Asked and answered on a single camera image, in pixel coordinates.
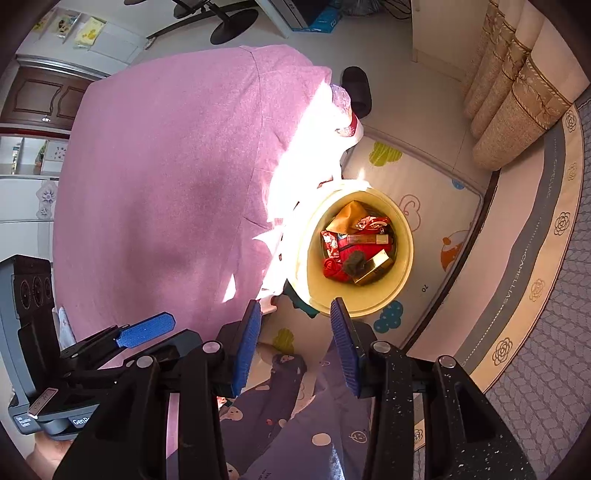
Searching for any mustard drawstring pouch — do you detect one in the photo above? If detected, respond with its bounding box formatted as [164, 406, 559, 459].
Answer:
[325, 201, 368, 234]

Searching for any small red white wrapper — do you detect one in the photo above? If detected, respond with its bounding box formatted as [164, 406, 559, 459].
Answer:
[353, 215, 391, 235]

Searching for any black slipper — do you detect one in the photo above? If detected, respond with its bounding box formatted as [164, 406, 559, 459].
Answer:
[342, 66, 373, 119]

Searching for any dark wooden cabinet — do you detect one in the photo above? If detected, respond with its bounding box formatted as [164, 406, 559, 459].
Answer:
[1, 60, 95, 137]

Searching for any yellow round trash bin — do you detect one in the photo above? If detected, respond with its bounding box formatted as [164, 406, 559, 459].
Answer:
[283, 180, 415, 318]

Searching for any gold cosmetics box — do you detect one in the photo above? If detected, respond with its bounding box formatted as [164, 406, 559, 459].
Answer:
[353, 250, 394, 285]

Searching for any amber perfume bottle gold cap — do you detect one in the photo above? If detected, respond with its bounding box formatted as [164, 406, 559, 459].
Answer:
[339, 234, 391, 248]

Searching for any white wardrobe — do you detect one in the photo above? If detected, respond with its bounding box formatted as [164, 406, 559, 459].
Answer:
[1, 1, 151, 259]

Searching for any red umbrella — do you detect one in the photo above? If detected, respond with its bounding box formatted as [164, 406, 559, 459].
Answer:
[339, 234, 396, 283]

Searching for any grey quilted window seat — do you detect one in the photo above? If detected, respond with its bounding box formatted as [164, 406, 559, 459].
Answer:
[409, 95, 590, 479]

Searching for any red cloth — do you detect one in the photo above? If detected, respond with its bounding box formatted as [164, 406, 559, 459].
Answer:
[322, 258, 352, 283]

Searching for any red milk candy wrapper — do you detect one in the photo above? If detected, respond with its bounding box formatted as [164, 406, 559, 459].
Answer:
[321, 230, 341, 261]

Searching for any black office chair base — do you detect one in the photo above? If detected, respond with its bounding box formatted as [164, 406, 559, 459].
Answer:
[146, 0, 259, 46]

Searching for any pink bedspread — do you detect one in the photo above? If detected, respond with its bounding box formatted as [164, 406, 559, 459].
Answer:
[53, 45, 332, 340]

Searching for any purple patterned pyjama leg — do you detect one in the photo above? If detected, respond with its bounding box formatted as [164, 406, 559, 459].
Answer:
[221, 345, 373, 479]

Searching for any person's left hand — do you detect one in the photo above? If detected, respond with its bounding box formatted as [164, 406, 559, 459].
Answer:
[26, 432, 73, 480]

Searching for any cartoon print floor mat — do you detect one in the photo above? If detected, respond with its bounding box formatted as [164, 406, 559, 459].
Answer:
[259, 135, 483, 407]

